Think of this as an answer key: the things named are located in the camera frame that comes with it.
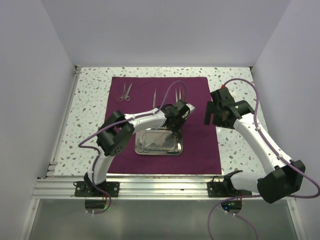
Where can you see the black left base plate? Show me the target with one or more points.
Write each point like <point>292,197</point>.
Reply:
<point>82,190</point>

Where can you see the steel hemostat clamp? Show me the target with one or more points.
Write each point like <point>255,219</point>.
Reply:
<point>123,95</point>

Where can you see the aluminium front rail frame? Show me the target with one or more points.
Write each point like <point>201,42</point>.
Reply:
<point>131,187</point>

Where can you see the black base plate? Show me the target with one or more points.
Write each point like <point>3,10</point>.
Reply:
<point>222,188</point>
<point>82,190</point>

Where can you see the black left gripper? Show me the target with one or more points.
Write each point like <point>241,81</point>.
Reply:
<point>176,129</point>

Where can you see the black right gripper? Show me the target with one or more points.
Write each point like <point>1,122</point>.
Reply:
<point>211,109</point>

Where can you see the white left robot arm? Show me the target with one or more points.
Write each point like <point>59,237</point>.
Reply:
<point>114,135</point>

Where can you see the purple surgical cloth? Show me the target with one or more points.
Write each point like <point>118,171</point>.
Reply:
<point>200,153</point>

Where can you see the steel forceps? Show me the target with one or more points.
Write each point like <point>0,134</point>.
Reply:
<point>154,98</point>

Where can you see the steel surgical scissors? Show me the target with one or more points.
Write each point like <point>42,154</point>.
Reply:
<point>126,96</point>

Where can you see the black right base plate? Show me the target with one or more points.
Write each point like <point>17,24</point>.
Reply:
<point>222,188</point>

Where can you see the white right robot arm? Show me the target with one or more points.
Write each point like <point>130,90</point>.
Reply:
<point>282,175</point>

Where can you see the stainless steel instrument tray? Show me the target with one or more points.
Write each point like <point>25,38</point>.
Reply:
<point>175,152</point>

